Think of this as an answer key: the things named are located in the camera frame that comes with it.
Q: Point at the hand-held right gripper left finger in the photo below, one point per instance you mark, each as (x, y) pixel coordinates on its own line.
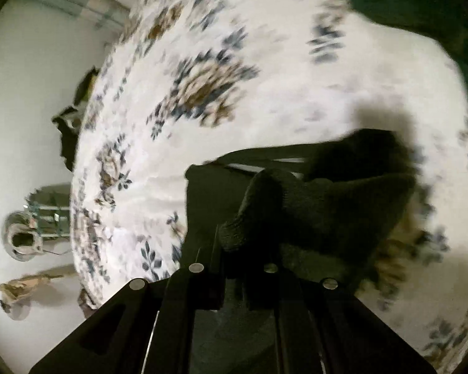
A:
(207, 280)

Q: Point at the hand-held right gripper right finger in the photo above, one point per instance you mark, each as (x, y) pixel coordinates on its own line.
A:
(284, 294)

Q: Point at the dark knit garment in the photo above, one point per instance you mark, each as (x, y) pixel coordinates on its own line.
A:
(335, 210)

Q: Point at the crumpled brown paper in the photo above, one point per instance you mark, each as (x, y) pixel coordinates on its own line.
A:
(23, 286)

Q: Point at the round white pot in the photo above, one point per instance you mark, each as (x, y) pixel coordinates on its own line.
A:
(21, 237)

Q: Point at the black object beside bed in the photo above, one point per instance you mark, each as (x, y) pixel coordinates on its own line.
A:
(68, 140)

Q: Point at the white floral blanket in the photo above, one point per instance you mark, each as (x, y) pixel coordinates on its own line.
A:
(257, 85)

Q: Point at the striped pale cloth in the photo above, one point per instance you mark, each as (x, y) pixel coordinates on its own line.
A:
(93, 6)

